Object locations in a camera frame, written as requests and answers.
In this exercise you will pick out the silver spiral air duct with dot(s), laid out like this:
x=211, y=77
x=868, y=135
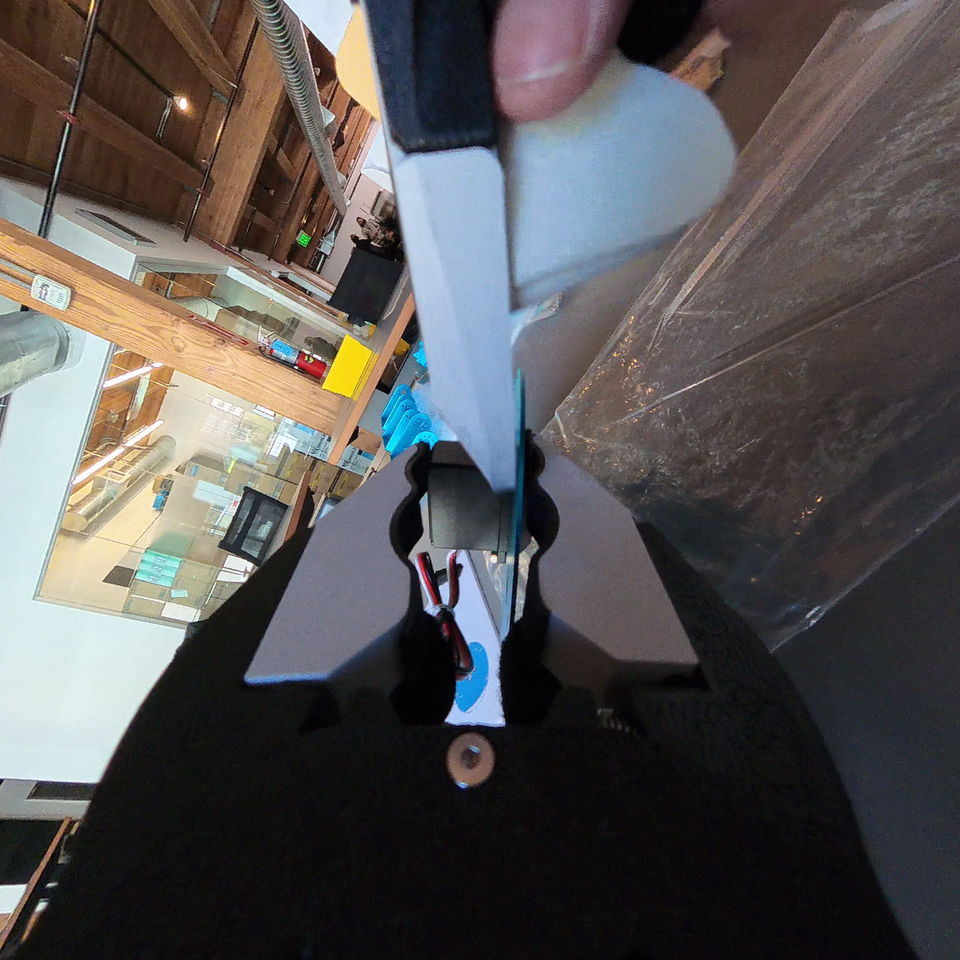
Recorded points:
x=300, y=75

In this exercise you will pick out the black plastic crate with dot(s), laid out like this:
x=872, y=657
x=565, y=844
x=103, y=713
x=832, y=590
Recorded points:
x=255, y=525

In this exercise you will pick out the black standing board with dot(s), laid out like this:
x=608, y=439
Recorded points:
x=367, y=289

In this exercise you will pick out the large silver air duct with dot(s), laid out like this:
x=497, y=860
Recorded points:
x=37, y=352

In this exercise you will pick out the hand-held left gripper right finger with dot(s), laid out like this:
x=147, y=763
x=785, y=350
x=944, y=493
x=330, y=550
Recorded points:
x=615, y=592

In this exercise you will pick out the red fire extinguisher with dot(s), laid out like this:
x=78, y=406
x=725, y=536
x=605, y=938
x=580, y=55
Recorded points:
x=307, y=362

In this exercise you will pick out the dark grey desk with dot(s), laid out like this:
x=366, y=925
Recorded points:
x=885, y=750

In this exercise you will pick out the yellow flat board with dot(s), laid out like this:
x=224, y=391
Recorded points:
x=349, y=367

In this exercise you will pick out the clear plastic bag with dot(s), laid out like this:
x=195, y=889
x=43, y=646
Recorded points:
x=787, y=337

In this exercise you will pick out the wooden top table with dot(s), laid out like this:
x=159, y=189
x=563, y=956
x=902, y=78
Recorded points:
x=375, y=375

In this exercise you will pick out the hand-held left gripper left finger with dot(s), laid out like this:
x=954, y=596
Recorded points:
x=337, y=600

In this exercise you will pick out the blue round metal plate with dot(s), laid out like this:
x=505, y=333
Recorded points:
x=520, y=450

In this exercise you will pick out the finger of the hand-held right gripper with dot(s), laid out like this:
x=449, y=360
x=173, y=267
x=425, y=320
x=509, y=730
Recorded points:
x=465, y=300

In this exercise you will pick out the black servo motor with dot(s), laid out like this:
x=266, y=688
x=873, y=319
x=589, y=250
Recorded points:
x=465, y=510

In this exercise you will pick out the yellow white curved panel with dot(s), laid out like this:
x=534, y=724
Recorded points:
x=356, y=75

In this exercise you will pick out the person's right hand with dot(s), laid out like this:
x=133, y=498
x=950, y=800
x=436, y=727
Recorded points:
x=555, y=52

